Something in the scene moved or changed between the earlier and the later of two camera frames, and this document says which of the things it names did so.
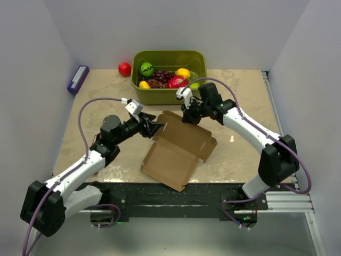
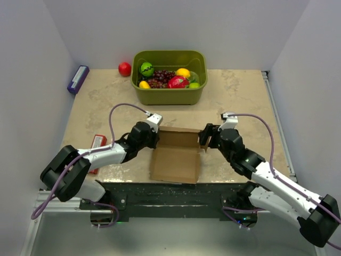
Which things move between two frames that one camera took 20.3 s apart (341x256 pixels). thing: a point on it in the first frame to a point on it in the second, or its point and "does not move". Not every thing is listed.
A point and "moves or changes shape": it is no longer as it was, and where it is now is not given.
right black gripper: (188, 116) to (210, 130)
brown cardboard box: (174, 151) moves or changes shape
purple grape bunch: (160, 79) does not move
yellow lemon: (183, 71) does not move
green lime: (194, 85) does not move
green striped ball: (146, 69) does not move
